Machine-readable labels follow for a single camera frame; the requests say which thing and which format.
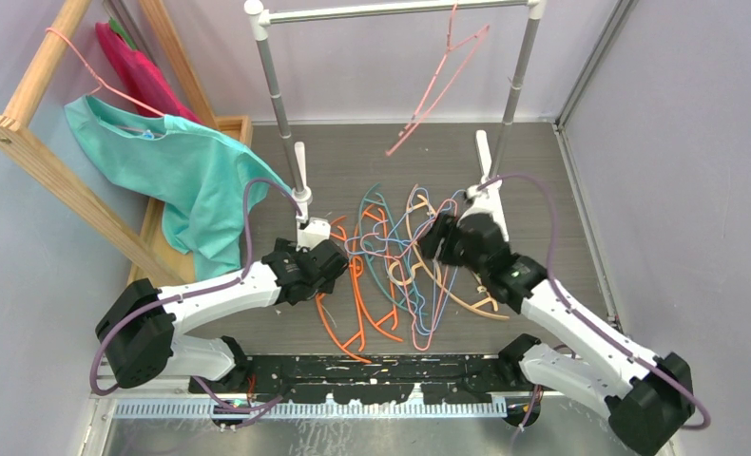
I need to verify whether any wooden clothes rack frame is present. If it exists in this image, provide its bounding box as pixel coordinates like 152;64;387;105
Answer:
0;1;184;285

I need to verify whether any pink hanger holding shirt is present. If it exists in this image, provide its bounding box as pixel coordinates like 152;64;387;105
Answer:
45;27;164;117

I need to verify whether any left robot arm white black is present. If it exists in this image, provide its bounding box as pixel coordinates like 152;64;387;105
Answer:
90;238;349;395

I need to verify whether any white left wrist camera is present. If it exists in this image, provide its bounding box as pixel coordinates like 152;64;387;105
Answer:
297;218;331;250

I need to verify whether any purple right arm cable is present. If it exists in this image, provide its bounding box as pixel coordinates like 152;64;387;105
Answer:
475;173;712;431

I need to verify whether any teal t-shirt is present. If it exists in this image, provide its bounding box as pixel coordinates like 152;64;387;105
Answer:
65;96;285;280

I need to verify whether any white slotted cable duct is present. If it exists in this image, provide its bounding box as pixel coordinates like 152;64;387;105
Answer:
112;397;507;419

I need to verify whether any red garment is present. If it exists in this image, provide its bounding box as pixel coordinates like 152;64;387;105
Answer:
94;23;202;124

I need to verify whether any white metal clothes rack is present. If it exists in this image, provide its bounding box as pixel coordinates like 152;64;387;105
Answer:
244;0;548;243

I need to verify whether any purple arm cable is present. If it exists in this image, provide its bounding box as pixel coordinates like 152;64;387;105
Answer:
475;173;712;431
90;178;306;398

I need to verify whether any pink wire hanger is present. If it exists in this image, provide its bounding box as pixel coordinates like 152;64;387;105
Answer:
350;185;462;352
384;1;491;157

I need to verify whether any orange plastic hanger right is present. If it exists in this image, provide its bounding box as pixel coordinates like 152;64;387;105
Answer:
340;199;403;352

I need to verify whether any wooden tray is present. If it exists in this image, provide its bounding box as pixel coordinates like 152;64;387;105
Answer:
140;116;253;283

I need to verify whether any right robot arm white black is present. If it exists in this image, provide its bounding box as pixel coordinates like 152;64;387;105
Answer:
417;213;696;455

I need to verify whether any beige plastic hanger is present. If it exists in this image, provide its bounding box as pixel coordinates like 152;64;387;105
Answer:
387;184;510;321

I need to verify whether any teal plastic hanger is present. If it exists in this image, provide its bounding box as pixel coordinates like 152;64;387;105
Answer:
356;182;408;312

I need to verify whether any blue wire hanger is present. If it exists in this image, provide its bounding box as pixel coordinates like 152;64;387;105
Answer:
344;186;464;260
343;188;472;339

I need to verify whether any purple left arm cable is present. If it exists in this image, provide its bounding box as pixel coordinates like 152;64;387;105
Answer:
90;178;306;398

